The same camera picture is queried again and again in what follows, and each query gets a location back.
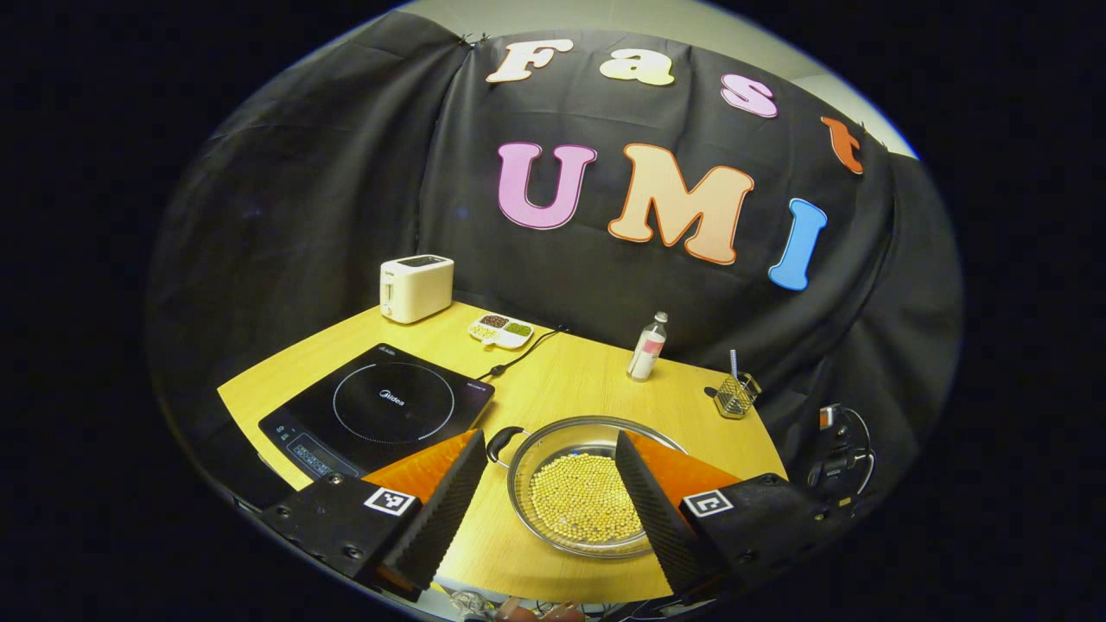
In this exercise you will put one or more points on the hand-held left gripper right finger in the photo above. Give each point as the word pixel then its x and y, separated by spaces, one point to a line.
pixel 661 527

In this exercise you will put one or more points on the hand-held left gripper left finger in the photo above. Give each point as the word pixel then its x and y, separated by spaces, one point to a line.
pixel 441 518

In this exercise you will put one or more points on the pile of yellow soybeans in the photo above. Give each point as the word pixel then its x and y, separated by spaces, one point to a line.
pixel 579 501

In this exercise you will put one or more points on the black induction cooktop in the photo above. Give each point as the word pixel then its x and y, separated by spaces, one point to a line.
pixel 389 406

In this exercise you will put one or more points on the stainless steel pot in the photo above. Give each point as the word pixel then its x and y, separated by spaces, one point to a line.
pixel 553 449

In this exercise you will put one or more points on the clear faceted glass cup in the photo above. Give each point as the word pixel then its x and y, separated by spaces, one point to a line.
pixel 737 397

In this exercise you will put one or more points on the white straw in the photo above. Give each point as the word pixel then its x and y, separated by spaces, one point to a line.
pixel 734 363

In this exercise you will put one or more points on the clear bottle with pink label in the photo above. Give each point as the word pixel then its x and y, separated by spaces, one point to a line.
pixel 646 350

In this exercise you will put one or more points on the white divided bean dish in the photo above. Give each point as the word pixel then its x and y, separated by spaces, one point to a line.
pixel 501 332

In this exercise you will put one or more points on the cream white toaster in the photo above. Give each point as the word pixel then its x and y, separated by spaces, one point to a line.
pixel 415 289

